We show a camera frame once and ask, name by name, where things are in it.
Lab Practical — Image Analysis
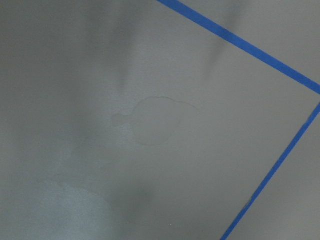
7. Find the blue tape strip crosswise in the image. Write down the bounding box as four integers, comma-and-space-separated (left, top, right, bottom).
159, 0, 320, 94

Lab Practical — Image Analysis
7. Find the blue tape strip lengthwise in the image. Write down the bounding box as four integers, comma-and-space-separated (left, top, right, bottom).
220, 103, 320, 240

